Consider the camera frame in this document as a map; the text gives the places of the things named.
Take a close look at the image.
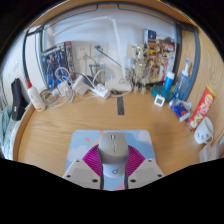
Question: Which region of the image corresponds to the white power adapter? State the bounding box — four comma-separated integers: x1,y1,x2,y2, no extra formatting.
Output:
71,74,89,97

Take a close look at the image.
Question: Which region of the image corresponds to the wooden shelf unit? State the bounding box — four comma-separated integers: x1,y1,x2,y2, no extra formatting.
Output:
28,0,194,31

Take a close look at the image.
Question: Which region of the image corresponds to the teal round tin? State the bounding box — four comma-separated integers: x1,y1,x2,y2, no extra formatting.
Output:
150,84,173,103

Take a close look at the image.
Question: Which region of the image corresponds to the clear glass cup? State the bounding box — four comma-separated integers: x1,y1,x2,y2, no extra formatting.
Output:
88,63,106,86

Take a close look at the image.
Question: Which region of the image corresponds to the bed with plaid bedding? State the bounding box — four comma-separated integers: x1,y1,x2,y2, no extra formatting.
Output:
0,106,17,158

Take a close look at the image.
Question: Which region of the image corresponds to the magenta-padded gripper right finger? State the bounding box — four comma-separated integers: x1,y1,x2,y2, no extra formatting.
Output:
123,144,166,191

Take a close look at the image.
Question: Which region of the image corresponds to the white desk lamp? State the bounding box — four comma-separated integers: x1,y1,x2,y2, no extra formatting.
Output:
52,15,134,93

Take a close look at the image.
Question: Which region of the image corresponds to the blue tissue pack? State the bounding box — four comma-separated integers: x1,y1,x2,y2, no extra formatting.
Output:
169,99,193,122

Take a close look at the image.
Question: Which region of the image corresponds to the white power strip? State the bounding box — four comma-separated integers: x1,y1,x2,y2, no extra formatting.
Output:
89,83,111,100

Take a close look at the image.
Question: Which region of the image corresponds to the white mug with face drawing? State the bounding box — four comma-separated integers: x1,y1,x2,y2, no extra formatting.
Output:
194,116,215,145

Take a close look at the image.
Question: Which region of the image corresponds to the blue spray bottle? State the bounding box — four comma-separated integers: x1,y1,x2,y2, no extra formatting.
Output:
173,58,194,101

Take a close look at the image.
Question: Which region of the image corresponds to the black bag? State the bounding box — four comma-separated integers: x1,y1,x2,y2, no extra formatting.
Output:
10,77,29,122

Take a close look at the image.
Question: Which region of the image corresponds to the colourful poster box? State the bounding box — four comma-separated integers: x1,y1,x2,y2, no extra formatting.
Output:
143,29,177,84

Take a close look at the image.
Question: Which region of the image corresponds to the black flat strip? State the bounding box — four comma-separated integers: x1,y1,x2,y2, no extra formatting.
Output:
116,95,126,116

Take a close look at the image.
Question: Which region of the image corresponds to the blue sun-and-cloud mouse pad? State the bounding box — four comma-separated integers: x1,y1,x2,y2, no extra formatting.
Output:
64,129,158,192

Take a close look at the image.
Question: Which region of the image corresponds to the white bottle with red cap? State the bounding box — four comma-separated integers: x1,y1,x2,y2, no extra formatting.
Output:
25,77,47,112

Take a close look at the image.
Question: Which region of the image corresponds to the white wall socket panel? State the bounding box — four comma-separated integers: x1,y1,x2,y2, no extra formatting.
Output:
73,43,109,63

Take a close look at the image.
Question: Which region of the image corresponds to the white cable bundle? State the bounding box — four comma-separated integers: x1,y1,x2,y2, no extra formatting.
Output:
39,68,76,109

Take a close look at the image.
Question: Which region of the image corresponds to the red potato chips can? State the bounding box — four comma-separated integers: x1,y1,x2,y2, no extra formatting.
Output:
187,84,217,131

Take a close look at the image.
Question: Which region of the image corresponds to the blue model kit box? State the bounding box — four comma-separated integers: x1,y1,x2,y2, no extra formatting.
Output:
40,40,77,91

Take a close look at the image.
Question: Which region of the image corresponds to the small white cube clock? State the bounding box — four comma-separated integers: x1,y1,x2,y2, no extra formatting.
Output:
153,94,166,108

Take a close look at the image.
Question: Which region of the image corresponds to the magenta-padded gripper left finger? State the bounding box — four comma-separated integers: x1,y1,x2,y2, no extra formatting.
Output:
62,143,105,191

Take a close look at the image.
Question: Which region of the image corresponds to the white and grey computer mouse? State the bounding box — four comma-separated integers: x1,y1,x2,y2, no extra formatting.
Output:
97,131,130,179

